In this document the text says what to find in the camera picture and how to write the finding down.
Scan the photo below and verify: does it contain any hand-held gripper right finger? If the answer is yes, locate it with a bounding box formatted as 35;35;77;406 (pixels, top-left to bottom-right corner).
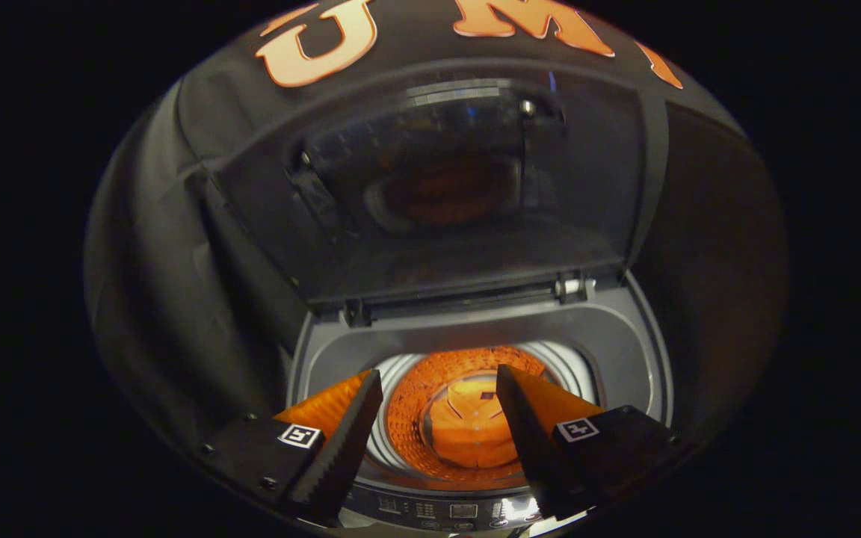
495;364;694;522

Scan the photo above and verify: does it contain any yellow polo shirt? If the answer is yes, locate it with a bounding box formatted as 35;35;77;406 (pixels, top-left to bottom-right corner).
429;374;525;470

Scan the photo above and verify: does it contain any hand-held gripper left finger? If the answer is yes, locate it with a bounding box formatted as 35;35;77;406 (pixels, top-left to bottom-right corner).
199;368;385;528

